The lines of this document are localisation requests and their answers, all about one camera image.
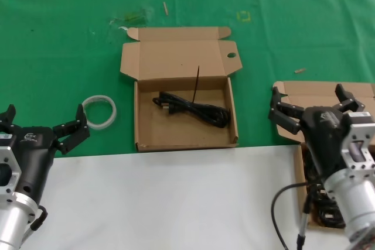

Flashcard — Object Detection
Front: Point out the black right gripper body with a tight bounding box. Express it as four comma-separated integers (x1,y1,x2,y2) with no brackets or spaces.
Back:
300,106,353,181

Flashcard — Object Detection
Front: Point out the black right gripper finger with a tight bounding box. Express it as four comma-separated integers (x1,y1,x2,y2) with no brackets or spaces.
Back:
334,83,367,114
268,86,305,135

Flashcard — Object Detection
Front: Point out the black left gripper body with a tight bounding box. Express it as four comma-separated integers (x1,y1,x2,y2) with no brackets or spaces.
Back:
8,125,59,206

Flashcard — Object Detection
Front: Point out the green table cloth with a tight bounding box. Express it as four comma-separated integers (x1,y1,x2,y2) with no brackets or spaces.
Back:
0,0,375,159

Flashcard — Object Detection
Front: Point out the black power cable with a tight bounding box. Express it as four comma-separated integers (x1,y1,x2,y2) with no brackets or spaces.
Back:
152,65,232,129

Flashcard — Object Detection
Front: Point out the pile of black power cables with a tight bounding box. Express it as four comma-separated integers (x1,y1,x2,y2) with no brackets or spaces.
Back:
301,143,347,229

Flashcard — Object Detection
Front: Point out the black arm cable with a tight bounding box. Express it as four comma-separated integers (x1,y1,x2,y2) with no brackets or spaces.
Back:
29,204,49,231
270,181,318,250

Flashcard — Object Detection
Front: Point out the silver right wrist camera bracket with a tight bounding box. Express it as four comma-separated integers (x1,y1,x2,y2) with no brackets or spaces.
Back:
340,111,375,175

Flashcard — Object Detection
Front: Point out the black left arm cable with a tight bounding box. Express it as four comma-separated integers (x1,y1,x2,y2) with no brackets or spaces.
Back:
29,204,49,231

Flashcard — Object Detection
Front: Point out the open cardboard box of cables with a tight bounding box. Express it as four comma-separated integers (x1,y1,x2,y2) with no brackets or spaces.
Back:
271,80,375,229

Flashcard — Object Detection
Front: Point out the open cardboard box with hole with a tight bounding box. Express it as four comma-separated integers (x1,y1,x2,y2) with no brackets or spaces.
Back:
119,26,243,153

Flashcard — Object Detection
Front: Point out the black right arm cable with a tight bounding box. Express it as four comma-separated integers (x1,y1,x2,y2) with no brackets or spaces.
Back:
270,181,318,250

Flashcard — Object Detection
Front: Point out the grey sleeved cable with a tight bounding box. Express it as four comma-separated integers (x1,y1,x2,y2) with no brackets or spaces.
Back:
296,191,315,250

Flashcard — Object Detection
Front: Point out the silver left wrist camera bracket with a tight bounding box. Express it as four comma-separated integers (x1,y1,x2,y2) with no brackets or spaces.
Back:
0,132,23,204

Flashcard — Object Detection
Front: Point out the clear tape roll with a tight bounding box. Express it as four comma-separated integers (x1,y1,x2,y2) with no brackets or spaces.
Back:
81,94,118,131

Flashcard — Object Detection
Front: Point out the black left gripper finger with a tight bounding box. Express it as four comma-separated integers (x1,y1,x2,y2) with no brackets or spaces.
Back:
52,103,91,156
0,104,17,133

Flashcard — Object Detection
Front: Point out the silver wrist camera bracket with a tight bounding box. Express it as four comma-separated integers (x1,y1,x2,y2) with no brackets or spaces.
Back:
340,111,375,175
0,132,23,204

